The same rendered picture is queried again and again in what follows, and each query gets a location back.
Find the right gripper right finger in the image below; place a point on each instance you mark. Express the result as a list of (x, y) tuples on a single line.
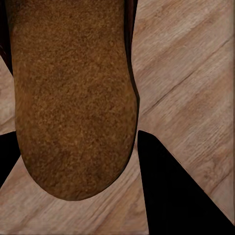
[(175, 204)]

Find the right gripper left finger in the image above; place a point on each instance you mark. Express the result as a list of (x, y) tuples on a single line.
[(9, 154)]

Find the sandal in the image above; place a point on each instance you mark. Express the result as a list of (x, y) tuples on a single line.
[(76, 100)]

